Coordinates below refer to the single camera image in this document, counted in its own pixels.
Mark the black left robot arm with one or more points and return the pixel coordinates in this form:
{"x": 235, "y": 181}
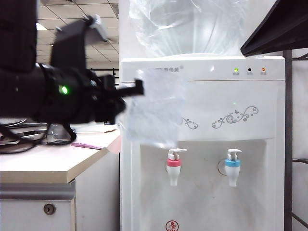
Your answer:
{"x": 14, "y": 36}

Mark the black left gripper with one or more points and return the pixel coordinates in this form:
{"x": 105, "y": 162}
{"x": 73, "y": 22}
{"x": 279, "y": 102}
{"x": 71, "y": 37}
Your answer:
{"x": 106, "y": 106}

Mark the red hot water tap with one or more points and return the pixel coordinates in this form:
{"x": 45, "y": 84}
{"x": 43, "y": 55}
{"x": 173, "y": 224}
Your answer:
{"x": 173, "y": 166}

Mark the clear plastic mug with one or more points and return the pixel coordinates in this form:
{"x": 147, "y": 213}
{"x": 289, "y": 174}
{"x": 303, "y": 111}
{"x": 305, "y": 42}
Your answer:
{"x": 156, "y": 108}

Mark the long ceiling light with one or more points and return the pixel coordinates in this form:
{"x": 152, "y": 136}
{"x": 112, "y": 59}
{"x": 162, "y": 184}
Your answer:
{"x": 41, "y": 26}

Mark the black metal rack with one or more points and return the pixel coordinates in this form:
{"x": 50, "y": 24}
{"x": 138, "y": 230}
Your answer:
{"x": 288, "y": 144}

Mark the pink paper sheet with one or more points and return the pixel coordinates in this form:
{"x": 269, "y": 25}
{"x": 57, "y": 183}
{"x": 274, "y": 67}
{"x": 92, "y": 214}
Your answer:
{"x": 89, "y": 145}

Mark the white laptop stand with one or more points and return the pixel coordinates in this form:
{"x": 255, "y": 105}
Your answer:
{"x": 26, "y": 134}

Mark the blue cold water tap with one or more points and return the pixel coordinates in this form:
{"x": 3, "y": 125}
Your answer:
{"x": 233, "y": 166}

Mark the black wall shelving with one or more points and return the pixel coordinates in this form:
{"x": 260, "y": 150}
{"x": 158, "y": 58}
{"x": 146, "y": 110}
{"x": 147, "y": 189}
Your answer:
{"x": 116, "y": 74}

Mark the dark grey sports bottle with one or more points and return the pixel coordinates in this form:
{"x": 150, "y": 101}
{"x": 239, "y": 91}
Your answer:
{"x": 57, "y": 134}

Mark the plastic-wrapped water jug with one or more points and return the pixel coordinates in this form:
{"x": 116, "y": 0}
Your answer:
{"x": 187, "y": 29}

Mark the white desk drawer cabinet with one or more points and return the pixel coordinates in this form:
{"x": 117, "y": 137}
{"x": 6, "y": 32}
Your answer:
{"x": 96, "y": 192}

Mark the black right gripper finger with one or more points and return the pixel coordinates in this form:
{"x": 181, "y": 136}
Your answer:
{"x": 284, "y": 29}

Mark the white water dispenser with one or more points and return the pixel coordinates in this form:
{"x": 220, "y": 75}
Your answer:
{"x": 216, "y": 108}

